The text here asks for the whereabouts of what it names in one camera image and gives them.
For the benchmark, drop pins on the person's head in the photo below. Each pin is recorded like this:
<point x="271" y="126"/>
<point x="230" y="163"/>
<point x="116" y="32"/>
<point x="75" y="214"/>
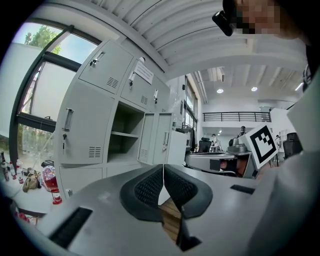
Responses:
<point x="260" y="17"/>

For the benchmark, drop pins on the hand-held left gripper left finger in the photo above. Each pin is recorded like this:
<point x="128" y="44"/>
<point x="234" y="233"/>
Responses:
<point x="105" y="207"/>

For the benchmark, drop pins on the black framed window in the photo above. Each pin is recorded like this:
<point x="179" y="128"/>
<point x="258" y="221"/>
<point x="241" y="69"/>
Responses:
<point x="52" y="82"/>

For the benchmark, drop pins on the white low ledge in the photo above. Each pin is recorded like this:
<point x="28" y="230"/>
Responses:
<point x="37" y="200"/>

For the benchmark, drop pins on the white paper notice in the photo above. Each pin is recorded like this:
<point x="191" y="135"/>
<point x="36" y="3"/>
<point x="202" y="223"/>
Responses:
<point x="144" y="72"/>

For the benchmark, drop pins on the black office chair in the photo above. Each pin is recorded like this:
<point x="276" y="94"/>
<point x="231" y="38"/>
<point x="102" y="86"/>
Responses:
<point x="205" y="145"/>
<point x="292" y="146"/>

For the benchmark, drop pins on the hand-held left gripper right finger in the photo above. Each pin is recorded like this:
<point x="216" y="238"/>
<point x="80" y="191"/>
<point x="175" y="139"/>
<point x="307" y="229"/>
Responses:
<point x="220" y="212"/>

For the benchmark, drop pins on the black head-worn camera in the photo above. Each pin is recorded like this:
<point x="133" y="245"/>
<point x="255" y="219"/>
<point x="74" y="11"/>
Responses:
<point x="223" y="22"/>

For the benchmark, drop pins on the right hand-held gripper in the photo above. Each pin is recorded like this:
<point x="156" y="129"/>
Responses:
<point x="261" y="147"/>

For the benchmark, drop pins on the brown cloth bag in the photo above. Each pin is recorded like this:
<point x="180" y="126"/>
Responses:
<point x="31" y="182"/>

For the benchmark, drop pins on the wooden slat platform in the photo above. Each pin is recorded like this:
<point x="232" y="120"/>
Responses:
<point x="171" y="220"/>

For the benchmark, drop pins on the clear water bottle green label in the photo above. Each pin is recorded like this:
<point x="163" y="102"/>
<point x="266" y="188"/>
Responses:
<point x="174" y="125"/>

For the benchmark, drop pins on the round ceiling light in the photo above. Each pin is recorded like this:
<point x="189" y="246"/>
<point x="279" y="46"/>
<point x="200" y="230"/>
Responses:
<point x="220" y="90"/>
<point x="254" y="88"/>

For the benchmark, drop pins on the cluster of small bottles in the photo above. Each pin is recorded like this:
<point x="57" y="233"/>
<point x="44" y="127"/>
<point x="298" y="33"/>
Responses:
<point x="11" y="170"/>

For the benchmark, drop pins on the grey metal locker cabinet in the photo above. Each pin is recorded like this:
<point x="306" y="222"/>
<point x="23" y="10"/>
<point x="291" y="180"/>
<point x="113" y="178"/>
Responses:
<point x="82" y="120"/>

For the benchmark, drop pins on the red clear bag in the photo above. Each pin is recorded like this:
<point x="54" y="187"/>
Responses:
<point x="50" y="175"/>

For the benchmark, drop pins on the black mezzanine railing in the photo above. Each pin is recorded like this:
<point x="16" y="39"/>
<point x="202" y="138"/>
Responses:
<point x="237" y="117"/>

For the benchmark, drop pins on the white counter block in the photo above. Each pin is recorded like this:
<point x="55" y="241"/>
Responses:
<point x="178" y="147"/>

